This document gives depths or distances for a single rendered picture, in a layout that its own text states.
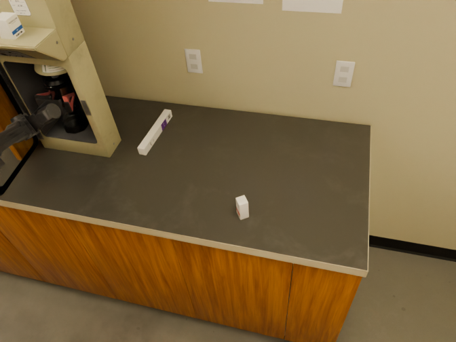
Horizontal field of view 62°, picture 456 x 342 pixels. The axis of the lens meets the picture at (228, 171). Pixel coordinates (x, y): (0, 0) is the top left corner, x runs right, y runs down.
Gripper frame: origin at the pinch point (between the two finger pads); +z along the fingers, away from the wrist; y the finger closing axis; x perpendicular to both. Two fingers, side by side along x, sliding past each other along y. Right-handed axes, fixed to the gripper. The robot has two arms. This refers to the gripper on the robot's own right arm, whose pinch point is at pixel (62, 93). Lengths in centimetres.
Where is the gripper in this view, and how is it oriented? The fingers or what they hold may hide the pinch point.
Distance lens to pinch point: 167.9
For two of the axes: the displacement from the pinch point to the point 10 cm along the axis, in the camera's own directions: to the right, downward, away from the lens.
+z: 2.2, -6.8, 7.0
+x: 0.7, 7.2, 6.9
